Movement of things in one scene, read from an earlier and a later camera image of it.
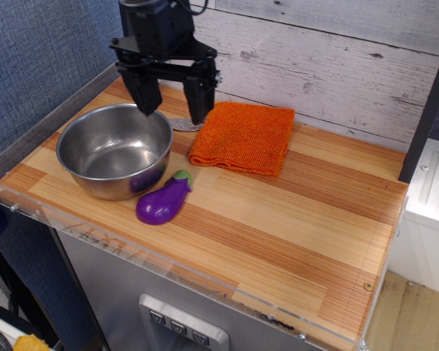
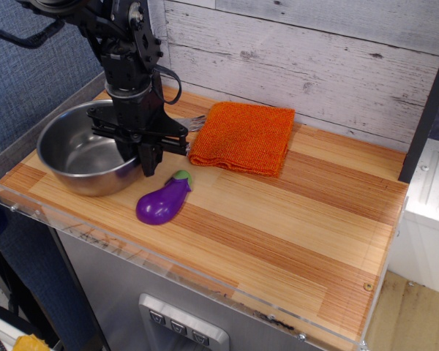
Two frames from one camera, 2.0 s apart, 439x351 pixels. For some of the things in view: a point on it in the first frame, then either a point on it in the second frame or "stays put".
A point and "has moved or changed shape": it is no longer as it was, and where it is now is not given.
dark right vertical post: x=424 y=134 stays put
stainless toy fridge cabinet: x=140 y=307 stays put
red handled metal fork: x=184 y=124 stays put
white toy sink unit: x=424 y=249 stays put
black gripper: x=159 y=39 -> x=136 y=117
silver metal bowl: x=115 y=151 has moved or changed shape
